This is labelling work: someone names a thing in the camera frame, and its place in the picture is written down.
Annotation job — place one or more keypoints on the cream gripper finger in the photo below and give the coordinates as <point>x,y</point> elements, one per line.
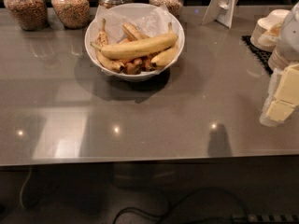
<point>288,87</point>
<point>279,110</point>

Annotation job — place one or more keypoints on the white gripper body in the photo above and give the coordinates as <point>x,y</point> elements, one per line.
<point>290,41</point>

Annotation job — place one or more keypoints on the large yellow banana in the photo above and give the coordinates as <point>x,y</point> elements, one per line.
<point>139,48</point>

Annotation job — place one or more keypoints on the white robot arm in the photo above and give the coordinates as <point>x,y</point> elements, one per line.
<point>289,34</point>

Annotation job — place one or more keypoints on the paper bowl stack front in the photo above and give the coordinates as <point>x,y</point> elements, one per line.
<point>281,57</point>

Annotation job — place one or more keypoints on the paper bowl stack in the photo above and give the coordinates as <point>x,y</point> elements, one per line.
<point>281,57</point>
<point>266,32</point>

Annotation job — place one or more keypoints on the paper bowl stack back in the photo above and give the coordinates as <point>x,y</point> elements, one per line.
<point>266,32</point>

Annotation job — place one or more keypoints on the banana lower right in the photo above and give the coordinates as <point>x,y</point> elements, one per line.
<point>164,58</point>

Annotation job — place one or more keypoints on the small brown banana pieces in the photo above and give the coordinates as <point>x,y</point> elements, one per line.
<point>138,65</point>

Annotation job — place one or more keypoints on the banana at back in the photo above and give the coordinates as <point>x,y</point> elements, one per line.
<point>132,32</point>

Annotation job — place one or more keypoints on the banana lower left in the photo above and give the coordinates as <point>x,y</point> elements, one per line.
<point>115,66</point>

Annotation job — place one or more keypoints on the spotted banana left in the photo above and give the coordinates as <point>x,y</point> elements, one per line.
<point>101,39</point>

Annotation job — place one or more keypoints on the black rubber mat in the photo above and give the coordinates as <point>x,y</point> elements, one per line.
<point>261,55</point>

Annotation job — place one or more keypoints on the white sign stand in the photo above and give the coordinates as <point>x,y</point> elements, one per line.
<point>221,11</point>

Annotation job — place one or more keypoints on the black power strip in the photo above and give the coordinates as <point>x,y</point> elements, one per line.
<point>266,219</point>

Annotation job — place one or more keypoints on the white paper liner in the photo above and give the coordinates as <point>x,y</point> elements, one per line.
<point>150,20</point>

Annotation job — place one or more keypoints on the glass jar of grains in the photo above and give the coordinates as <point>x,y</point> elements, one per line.
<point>31,15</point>
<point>73,14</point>

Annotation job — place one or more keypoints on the glass jar of grains far left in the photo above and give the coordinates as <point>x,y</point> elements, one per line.
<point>31,15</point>

